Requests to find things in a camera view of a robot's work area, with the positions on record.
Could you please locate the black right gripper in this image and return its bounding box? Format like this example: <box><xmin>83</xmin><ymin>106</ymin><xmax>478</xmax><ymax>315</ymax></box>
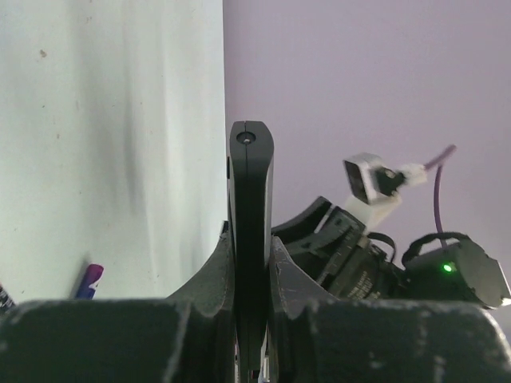
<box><xmin>271</xmin><ymin>196</ymin><xmax>367</xmax><ymax>298</ymax></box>

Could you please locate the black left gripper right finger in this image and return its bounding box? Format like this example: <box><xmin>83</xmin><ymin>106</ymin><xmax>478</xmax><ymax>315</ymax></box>
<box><xmin>268</xmin><ymin>238</ymin><xmax>510</xmax><ymax>382</ymax></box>

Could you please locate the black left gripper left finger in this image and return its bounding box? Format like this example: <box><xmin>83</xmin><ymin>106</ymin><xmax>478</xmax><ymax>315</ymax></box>
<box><xmin>1</xmin><ymin>223</ymin><xmax>236</xmax><ymax>382</ymax></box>

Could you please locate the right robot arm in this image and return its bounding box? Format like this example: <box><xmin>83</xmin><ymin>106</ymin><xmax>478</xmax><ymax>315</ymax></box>
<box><xmin>272</xmin><ymin>196</ymin><xmax>510</xmax><ymax>310</ymax></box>

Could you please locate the purple battery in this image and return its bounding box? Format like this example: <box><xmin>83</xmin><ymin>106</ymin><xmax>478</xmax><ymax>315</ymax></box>
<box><xmin>73</xmin><ymin>263</ymin><xmax>105</xmax><ymax>300</ymax></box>

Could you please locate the red and black battery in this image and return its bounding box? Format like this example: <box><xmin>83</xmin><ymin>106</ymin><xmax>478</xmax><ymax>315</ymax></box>
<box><xmin>0</xmin><ymin>284</ymin><xmax>16</xmax><ymax>315</ymax></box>

